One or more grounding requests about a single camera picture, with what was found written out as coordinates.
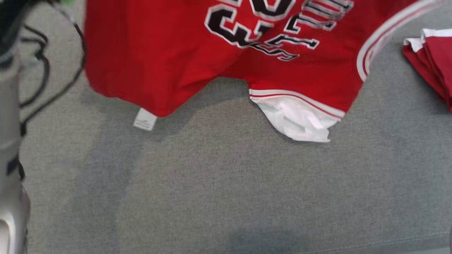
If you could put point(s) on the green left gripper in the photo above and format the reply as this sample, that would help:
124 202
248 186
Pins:
65 2

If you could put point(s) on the red basketball jersey white sleeves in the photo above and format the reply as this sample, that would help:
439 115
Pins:
159 53

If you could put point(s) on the grey fabric sofa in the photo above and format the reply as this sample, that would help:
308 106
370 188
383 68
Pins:
226 194

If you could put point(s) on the red shorts white trim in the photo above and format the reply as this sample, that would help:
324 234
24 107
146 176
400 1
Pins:
434 63

